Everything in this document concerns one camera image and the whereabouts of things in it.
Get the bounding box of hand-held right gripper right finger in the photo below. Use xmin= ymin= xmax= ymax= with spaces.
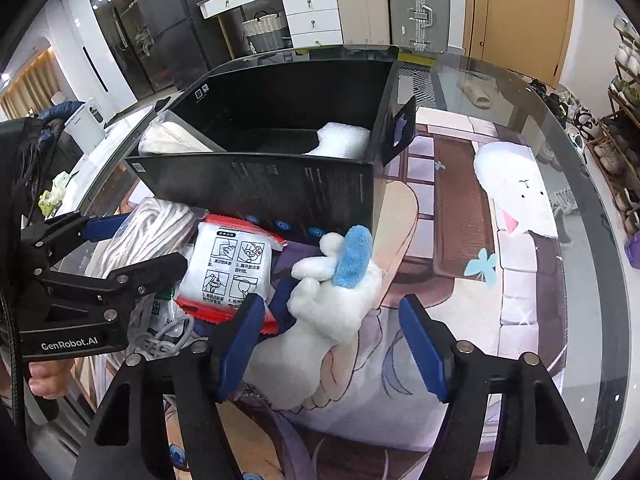
xmin=398 ymin=293 xmax=597 ymax=480

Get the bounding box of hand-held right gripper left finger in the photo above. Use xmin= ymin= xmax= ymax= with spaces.
xmin=75 ymin=293 xmax=267 ymax=480

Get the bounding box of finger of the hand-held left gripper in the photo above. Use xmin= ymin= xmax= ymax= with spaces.
xmin=20 ymin=211 xmax=132 ymax=272
xmin=41 ymin=252 xmax=189 ymax=322

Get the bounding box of white rope bundle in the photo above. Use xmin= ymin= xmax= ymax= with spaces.
xmin=106 ymin=197 xmax=212 ymax=362

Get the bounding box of white and blue plush toy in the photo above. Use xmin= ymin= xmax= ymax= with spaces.
xmin=245 ymin=225 xmax=387 ymax=412

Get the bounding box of black cardboard box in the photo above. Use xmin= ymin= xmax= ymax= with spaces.
xmin=124 ymin=45 xmax=418 ymax=249

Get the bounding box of person's left hand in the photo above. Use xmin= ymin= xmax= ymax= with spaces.
xmin=27 ymin=359 xmax=75 ymax=401

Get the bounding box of green and white object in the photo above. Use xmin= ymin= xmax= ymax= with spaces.
xmin=38 ymin=172 xmax=69 ymax=216

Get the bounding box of white packet with red edges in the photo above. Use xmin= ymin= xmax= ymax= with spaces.
xmin=172 ymin=213 xmax=289 ymax=335

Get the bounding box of printed cartoon table mat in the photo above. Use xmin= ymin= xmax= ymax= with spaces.
xmin=115 ymin=105 xmax=569 ymax=480

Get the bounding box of white appliance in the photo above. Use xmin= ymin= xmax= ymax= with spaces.
xmin=64 ymin=97 xmax=109 ymax=152

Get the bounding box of cream cloth pack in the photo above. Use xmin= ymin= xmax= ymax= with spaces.
xmin=137 ymin=112 xmax=224 ymax=156

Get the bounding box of blue jacket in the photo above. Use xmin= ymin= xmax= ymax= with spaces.
xmin=37 ymin=101 xmax=86 ymax=134

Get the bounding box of beige curtain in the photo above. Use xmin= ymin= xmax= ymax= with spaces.
xmin=0 ymin=44 xmax=57 ymax=122

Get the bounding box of dark refrigerator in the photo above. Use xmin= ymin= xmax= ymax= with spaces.
xmin=80 ymin=0 xmax=212 ymax=102

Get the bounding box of white bubble wrap piece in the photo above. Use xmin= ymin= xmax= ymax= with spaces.
xmin=302 ymin=122 xmax=372 ymax=160

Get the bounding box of woven basket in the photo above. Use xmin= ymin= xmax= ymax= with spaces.
xmin=241 ymin=8 xmax=291 ymax=54

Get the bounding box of beige slipper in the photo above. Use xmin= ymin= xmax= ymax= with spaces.
xmin=457 ymin=79 xmax=501 ymax=110

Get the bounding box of patterned floor rug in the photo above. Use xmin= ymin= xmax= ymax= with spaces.
xmin=397 ymin=55 xmax=442 ymax=109

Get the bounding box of row of shoes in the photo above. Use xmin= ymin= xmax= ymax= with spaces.
xmin=526 ymin=78 xmax=602 ymax=171

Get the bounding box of wooden shoe rack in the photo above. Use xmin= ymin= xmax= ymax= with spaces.
xmin=584 ymin=14 xmax=640 ymax=242

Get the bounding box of white drawer cabinet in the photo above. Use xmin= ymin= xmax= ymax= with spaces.
xmin=197 ymin=0 xmax=346 ymax=52

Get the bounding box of beige suitcase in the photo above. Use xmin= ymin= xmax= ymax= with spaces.
xmin=331 ymin=0 xmax=392 ymax=47

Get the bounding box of grey metal suitcase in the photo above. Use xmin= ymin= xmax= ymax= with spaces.
xmin=387 ymin=0 xmax=451 ymax=54

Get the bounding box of wooden door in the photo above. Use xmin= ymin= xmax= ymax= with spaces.
xmin=462 ymin=0 xmax=577 ymax=79

